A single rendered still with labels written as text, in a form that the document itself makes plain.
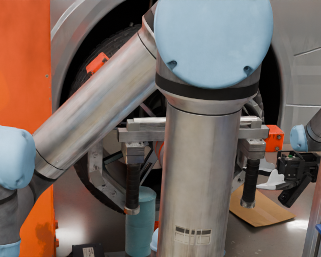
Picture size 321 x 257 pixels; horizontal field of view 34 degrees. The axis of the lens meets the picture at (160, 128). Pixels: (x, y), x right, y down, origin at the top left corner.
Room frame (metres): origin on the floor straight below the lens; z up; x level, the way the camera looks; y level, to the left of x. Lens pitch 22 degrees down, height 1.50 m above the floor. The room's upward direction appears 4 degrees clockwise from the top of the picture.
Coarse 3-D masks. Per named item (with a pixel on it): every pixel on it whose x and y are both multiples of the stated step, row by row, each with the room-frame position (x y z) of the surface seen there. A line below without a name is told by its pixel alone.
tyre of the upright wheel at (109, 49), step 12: (120, 36) 1.68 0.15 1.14; (96, 48) 1.71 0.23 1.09; (108, 48) 1.63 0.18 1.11; (84, 60) 1.71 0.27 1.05; (84, 72) 1.61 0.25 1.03; (72, 84) 1.67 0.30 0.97; (84, 156) 1.51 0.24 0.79; (84, 168) 1.52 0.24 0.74; (84, 180) 1.52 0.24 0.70; (96, 192) 1.52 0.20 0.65; (108, 204) 1.54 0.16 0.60
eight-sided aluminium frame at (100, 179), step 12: (96, 144) 1.44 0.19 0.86; (96, 156) 1.45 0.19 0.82; (240, 156) 1.59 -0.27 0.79; (96, 168) 1.45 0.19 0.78; (240, 168) 1.57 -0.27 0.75; (96, 180) 1.44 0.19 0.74; (108, 180) 1.46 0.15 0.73; (240, 180) 1.56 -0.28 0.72; (108, 192) 1.45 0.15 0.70; (120, 192) 1.46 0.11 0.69; (120, 204) 1.46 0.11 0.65; (156, 204) 1.53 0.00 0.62; (156, 216) 1.49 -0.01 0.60
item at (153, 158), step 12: (144, 108) 1.58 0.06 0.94; (156, 108) 1.63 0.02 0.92; (144, 144) 1.58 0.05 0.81; (108, 156) 1.57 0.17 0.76; (120, 156) 1.56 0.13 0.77; (108, 168) 1.57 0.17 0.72; (120, 168) 1.70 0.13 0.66; (144, 168) 1.58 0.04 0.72; (120, 180) 1.59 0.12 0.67; (144, 180) 1.58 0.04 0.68; (156, 180) 1.71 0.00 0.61; (156, 192) 1.62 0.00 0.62
